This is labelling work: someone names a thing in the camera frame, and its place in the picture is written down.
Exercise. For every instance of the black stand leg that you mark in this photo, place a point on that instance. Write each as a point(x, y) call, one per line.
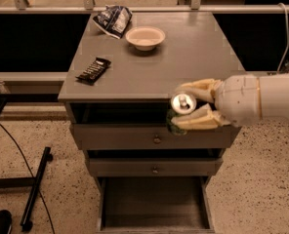
point(34, 183)

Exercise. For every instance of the black shoe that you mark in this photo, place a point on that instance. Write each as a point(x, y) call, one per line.
point(5, 222)

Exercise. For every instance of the grey drawer cabinet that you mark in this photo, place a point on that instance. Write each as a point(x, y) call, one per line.
point(137, 87)

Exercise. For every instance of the white bowl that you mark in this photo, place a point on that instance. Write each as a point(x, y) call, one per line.
point(145, 38)

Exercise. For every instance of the middle drawer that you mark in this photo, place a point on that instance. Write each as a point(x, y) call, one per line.
point(101, 167)

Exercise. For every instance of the top drawer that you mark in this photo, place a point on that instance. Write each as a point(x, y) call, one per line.
point(106, 137)

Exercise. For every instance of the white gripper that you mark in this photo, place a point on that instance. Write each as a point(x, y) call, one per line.
point(238, 98)

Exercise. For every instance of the green soda can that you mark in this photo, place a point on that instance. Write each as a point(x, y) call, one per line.
point(180, 104)

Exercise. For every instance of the blue white chip bag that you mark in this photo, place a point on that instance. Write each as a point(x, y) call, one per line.
point(113, 21)

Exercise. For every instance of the black snack bar wrapper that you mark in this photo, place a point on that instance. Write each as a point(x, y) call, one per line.
point(94, 71)

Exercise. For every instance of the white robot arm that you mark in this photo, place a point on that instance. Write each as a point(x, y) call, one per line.
point(274, 97)

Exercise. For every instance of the open bottom drawer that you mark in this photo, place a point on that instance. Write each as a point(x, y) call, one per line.
point(154, 205)

